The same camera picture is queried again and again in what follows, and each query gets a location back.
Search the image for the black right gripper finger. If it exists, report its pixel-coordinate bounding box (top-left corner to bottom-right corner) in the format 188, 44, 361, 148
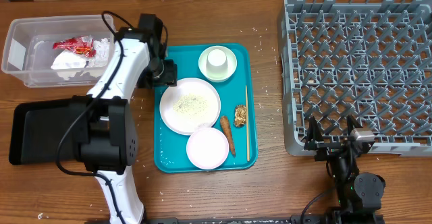
306, 117, 323, 142
346, 115, 362, 136

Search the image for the white paper cup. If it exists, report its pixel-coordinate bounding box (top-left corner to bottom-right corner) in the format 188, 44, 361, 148
207, 49, 227, 78

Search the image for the white tissue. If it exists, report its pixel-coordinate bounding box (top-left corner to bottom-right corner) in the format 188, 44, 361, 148
86, 38, 110, 67

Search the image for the red snack wrapper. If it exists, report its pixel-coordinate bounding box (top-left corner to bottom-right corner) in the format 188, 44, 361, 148
53, 36, 96, 57

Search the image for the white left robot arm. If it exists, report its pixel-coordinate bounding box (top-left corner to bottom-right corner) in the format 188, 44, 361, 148
55, 13, 178, 223

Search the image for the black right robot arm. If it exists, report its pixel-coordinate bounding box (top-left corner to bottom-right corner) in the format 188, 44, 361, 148
299, 115, 385, 224

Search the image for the grey dishwasher rack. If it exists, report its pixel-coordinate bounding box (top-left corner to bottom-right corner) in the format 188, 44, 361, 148
278, 0, 431, 157

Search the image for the large white plate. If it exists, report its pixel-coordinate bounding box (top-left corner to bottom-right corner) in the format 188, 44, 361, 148
159, 78, 221, 136

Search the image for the teal plastic tray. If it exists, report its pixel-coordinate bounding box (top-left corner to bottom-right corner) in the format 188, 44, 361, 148
154, 43, 258, 173

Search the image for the light green bowl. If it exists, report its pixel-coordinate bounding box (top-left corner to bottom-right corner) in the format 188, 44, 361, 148
198, 46, 238, 82

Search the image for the brown food scrap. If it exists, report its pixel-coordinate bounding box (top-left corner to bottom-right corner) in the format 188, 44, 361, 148
234, 105, 247, 128

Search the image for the orange carrot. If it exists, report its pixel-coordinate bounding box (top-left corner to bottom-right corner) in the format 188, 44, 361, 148
220, 115, 236, 157

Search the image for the wooden chopstick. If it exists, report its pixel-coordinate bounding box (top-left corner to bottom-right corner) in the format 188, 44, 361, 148
245, 85, 250, 162

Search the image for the white crumpled napkin in bin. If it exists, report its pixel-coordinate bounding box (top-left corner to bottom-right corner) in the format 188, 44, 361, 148
51, 50, 89, 80

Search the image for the clear plastic bin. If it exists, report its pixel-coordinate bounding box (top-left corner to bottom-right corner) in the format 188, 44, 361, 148
1, 15, 115, 88

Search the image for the black plastic tray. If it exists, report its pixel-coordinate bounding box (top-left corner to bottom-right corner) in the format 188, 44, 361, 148
9, 96, 92, 165

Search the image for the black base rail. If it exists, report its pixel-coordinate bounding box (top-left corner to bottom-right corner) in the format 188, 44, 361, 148
84, 215, 385, 224

